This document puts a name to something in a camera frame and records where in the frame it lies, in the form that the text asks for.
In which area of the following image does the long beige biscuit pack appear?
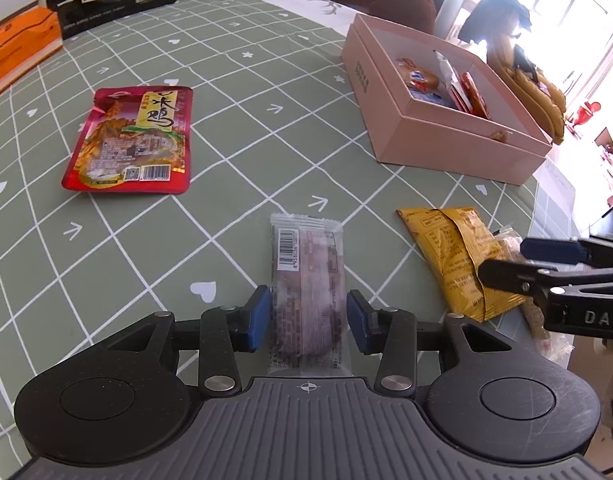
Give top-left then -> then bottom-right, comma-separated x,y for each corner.
491,227 -> 578,361

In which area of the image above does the yellow snack packet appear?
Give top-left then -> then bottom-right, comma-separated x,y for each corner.
398,207 -> 525,323

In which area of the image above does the red yellow milk-ball snack bag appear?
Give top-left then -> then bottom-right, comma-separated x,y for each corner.
450,72 -> 491,119

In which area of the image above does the rice cracker snack pack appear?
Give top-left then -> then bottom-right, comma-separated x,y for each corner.
433,50 -> 462,107

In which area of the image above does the red chicken snack pouch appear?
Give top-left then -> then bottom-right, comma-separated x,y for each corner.
61,86 -> 194,194

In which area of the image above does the small sausage snack pack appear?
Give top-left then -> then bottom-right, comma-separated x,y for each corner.
395,58 -> 450,106

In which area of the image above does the pink cardboard box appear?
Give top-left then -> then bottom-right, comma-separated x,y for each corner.
341,14 -> 552,185

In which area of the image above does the green grid tablecloth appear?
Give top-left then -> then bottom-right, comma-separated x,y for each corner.
0,0 -> 576,479

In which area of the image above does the orange gift box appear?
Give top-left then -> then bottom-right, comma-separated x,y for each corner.
0,6 -> 64,94

